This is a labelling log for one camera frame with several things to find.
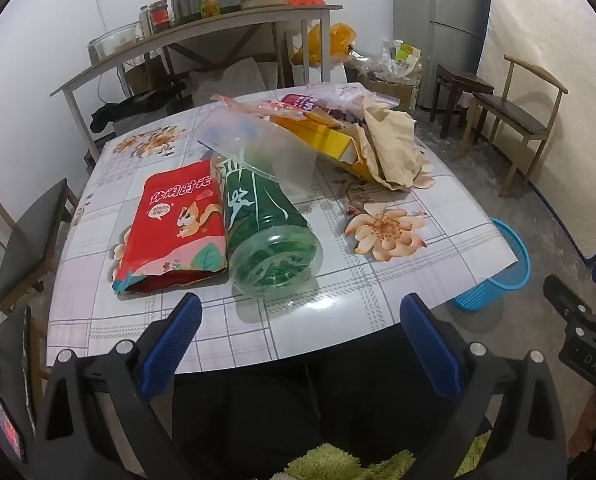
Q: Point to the red snack bag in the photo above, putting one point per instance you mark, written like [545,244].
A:
[173,230]

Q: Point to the black device with red screen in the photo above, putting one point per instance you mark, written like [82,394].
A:
[13,425]

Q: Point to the person's right hand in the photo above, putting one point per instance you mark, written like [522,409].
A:
[595,425]

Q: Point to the white plastic bag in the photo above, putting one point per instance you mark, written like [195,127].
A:
[402,60]

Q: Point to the small cardboard box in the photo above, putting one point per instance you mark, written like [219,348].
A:
[143,75]

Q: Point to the glass bowl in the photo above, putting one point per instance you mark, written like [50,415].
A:
[115,42]

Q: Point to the wooden chair with dark seat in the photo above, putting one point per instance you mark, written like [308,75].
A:
[512,110]
[28,240]

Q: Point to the brown paper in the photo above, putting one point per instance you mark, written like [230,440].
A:
[392,145]

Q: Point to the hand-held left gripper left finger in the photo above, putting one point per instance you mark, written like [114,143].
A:
[173,345]

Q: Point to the blue plastic basket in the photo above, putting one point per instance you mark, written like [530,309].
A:
[507,270]

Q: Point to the yellow and white box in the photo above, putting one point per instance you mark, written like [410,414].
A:
[323,142]

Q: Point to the green fluffy cloth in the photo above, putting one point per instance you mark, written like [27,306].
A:
[328,465]

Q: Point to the black cloth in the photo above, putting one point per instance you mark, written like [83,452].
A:
[138,105]

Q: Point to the clear plastic cup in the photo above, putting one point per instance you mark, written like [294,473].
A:
[278,155]

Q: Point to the grey rice cooker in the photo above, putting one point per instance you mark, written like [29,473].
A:
[188,2]

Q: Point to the dark wooden stool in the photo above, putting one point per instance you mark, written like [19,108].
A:
[465,82]

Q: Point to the grey side table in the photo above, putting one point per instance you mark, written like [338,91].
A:
[228,20]

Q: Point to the red sauce jar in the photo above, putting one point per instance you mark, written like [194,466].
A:
[159,17]

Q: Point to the yellow plastic bag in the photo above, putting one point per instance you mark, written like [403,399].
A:
[328,42]

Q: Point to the green plastic bottle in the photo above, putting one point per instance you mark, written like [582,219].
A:
[263,230]

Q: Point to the clear pink plastic bag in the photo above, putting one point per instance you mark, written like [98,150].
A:
[357,97]

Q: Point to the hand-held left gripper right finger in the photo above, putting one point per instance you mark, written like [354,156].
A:
[430,345]

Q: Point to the grey refrigerator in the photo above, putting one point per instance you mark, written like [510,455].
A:
[457,10]

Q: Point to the small glass jar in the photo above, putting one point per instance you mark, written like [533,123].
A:
[144,20]

